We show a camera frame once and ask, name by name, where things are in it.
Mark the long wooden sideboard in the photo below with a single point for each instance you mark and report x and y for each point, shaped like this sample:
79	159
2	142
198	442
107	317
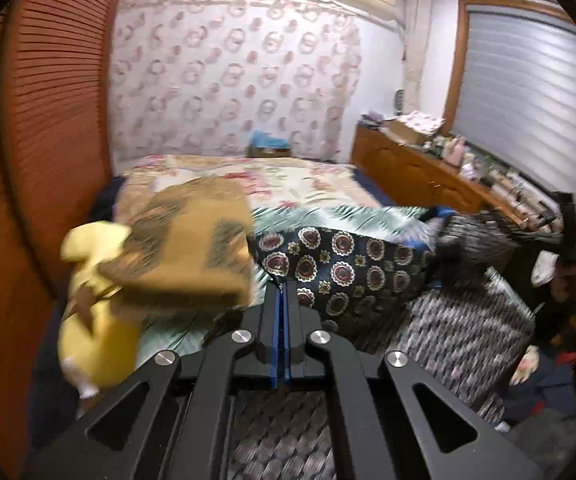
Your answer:
412	178

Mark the cream side curtain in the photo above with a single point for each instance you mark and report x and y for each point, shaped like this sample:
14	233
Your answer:
417	26

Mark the circle patterned sheer curtain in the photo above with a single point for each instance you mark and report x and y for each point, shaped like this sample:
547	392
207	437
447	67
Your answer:
200	77

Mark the cardboard box on sideboard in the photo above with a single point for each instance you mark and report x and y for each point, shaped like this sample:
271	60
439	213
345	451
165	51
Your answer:
415	127

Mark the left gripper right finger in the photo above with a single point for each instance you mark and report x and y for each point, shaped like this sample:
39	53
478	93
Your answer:
388	418

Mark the grey window blind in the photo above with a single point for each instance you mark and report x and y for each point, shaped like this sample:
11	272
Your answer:
517	98

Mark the cardboard box with blue cloth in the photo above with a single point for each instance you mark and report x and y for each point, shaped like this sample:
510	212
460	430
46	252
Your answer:
263	145

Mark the pink thermos jug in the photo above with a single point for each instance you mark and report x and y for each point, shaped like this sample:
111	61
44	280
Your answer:
454	150

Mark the palm leaf print cloth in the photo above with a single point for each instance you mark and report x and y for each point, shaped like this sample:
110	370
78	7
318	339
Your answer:
184	332

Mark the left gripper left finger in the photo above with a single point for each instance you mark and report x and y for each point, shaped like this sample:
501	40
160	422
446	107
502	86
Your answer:
175	417

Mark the dark blue bed sheet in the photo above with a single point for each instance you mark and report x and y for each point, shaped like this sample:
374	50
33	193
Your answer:
371	187

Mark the navy medallion patterned silk garment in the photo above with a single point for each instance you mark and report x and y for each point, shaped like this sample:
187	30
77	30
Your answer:
466	328

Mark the wooden louvered wardrobe door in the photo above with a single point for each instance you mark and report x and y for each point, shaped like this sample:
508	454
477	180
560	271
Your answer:
54	160

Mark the yellow garment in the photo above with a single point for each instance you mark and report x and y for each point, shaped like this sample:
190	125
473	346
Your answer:
96	349

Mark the floral bed blanket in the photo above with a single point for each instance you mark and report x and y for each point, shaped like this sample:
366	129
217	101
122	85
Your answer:
267	182

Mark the folded tan patterned cloth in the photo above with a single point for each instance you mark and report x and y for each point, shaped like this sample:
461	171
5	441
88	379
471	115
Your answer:
186	250

